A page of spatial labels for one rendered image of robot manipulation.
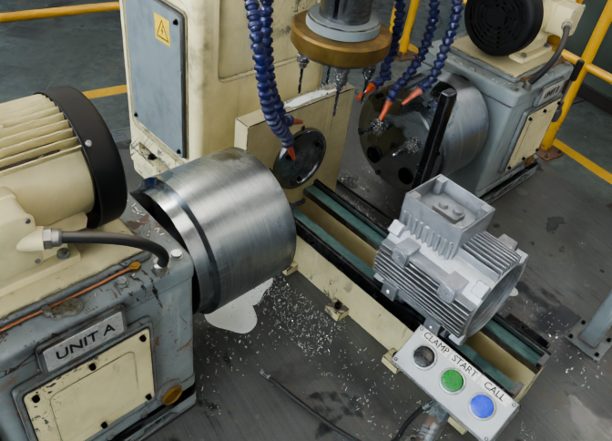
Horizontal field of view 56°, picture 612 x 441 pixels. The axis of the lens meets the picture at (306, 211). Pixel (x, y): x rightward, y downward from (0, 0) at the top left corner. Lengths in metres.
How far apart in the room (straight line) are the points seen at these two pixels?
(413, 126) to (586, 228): 0.64
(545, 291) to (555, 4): 0.67
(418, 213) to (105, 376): 0.55
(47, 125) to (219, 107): 0.55
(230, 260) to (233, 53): 0.45
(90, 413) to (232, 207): 0.35
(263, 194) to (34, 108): 0.38
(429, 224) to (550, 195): 0.83
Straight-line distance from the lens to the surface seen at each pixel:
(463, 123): 1.31
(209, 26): 1.10
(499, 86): 1.41
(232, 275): 0.91
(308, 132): 1.21
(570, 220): 1.71
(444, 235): 0.98
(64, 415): 0.86
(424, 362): 0.86
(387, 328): 1.16
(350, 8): 1.00
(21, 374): 0.78
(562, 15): 1.53
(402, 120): 1.30
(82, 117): 0.72
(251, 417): 1.07
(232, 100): 1.21
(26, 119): 0.72
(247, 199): 0.92
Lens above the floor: 1.73
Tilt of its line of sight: 40 degrees down
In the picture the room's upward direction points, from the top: 9 degrees clockwise
